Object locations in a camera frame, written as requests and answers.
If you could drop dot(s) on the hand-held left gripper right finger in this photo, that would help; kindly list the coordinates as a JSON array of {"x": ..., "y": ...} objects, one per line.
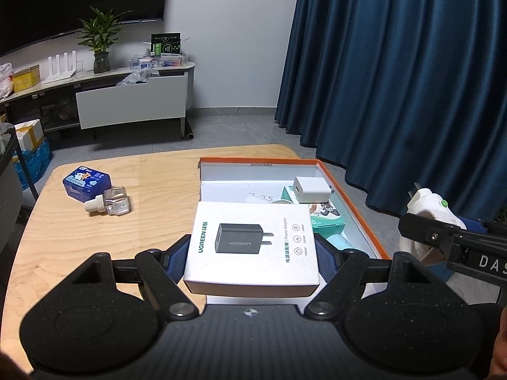
[{"x": 325, "y": 254}]

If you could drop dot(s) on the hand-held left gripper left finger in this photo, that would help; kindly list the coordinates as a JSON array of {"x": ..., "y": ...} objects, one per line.
[{"x": 180, "y": 253}]

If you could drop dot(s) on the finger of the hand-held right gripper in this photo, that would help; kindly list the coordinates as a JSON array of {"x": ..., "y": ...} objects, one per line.
[
  {"x": 427, "y": 229},
  {"x": 473, "y": 223}
]

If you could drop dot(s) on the light blue cylinder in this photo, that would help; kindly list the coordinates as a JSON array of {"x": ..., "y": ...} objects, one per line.
[{"x": 336, "y": 241}]

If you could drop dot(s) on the white plug-in repellent heater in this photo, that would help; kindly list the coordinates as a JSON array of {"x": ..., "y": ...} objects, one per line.
[{"x": 426, "y": 202}]

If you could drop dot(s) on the white charger cube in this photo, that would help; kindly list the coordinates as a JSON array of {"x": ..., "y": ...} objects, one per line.
[{"x": 311, "y": 190}]

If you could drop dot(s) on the white charger box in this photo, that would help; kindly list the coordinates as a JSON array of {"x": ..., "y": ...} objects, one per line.
[{"x": 253, "y": 245}]

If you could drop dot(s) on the orange and white cardboard box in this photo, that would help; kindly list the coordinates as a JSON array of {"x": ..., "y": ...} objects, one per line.
[{"x": 245, "y": 184}]

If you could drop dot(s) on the green and white small box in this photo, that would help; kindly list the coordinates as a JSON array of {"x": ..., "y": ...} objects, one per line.
[{"x": 328, "y": 215}]

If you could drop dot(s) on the clear refill bottle white cap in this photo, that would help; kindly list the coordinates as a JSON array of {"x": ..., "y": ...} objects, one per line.
[{"x": 113, "y": 202}]

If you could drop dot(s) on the blue printed box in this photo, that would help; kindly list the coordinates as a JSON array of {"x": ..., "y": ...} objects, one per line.
[{"x": 85, "y": 182}]

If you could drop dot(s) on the white television cabinet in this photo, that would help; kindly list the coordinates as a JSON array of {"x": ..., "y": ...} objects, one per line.
[{"x": 130, "y": 101}]

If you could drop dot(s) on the dark blue curtain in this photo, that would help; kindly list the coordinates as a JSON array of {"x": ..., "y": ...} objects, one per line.
[{"x": 396, "y": 67}]

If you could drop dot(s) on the blue wrapped bottle pack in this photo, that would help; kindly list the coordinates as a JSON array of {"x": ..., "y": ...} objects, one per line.
[{"x": 35, "y": 162}]

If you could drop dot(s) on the pile of clear packets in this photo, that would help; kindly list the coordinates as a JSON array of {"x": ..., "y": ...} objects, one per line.
[{"x": 136, "y": 76}]

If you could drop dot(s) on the cardboard box yellow tape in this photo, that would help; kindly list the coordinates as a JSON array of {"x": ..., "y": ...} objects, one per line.
[{"x": 29, "y": 134}]

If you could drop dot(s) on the cluster of small boxes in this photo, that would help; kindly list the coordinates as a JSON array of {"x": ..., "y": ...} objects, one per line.
[{"x": 158, "y": 62}]

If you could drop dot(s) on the black and green box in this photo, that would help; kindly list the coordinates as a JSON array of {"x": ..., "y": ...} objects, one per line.
[{"x": 166, "y": 44}]

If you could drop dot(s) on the white router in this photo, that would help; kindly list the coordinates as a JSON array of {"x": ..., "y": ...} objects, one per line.
[{"x": 63, "y": 71}]

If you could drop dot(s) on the potted plant in glass vase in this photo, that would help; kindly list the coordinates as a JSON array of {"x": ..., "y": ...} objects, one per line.
[{"x": 101, "y": 39}]

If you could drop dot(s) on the white plastic bag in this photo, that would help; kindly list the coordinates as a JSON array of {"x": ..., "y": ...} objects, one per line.
[{"x": 4, "y": 83}]

